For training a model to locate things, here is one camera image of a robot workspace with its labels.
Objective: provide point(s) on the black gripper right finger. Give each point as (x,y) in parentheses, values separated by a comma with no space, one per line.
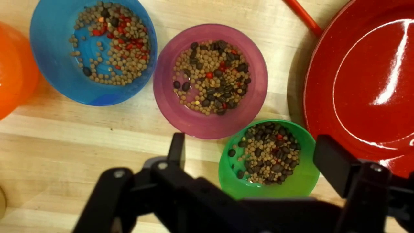
(366,194)

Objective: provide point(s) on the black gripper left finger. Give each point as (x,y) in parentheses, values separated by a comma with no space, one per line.
(117,194)

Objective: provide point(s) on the green bowl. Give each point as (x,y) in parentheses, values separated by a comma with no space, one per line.
(302,176)

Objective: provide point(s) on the mixed dried beans pile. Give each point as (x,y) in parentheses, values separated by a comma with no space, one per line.
(211,78)
(124,47)
(269,153)

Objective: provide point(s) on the purple bowl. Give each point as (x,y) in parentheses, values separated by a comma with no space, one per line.
(168,99)

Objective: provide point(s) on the red plate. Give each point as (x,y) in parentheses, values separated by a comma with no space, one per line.
(360,82)

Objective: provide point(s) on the blue bowl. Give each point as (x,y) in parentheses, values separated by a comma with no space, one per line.
(56,65)

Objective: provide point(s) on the orange bowl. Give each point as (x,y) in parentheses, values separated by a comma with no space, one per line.
(13,71)

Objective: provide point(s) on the thin orange stick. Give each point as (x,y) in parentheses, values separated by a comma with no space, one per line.
(304,17)

